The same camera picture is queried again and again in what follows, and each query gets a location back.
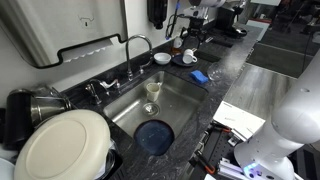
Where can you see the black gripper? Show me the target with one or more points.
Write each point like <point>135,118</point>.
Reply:
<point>196,25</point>

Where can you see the plain white mug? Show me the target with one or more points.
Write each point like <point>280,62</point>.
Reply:
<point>153,93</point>

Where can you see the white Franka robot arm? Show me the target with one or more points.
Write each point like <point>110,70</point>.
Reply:
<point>293,123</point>

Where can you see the white mug with print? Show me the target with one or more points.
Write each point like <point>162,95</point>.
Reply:
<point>188,57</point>

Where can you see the stainless steel sink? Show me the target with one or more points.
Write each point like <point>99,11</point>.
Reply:
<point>180,100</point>

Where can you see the amber bottle with white cap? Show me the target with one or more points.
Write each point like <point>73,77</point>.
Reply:
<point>177,45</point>

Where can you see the black rubber mat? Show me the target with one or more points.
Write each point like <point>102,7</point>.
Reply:
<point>208,56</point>

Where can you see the dark blue plate with rim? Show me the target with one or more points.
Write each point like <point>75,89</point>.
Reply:
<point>177,61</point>

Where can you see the white ceramic bowl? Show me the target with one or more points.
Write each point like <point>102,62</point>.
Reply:
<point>162,59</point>

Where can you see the black coffee machine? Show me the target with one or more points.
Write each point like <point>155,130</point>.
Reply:
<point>228,20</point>

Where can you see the blue sponge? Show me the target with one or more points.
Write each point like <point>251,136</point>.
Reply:
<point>199,76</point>

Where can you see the clear glass bowl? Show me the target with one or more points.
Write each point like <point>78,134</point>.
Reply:
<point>217,71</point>

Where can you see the chrome gooseneck faucet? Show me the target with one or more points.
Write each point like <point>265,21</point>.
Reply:
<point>128,60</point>

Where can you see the chrome side sprayer tap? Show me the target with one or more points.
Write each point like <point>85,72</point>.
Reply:
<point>100,85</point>

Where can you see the dark blue round plate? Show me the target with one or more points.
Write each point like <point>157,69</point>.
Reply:
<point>154,138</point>

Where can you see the grey paper towel dispenser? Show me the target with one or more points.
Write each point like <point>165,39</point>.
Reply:
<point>50,30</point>

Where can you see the black dish rack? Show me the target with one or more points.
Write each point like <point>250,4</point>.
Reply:
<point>115,160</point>

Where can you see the steel mixing bowl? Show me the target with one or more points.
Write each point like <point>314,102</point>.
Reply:
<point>50,106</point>

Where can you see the cream dinner plate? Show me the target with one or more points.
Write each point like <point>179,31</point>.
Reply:
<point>63,146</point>

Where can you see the black tumbler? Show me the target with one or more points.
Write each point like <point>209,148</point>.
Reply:
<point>16,120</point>

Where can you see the white dinner plate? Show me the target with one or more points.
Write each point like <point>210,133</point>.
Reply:
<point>6,170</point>

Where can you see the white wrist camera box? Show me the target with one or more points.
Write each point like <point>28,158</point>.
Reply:
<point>195,12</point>

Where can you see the black wall soap dispenser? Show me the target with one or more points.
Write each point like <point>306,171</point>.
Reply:
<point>157,13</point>

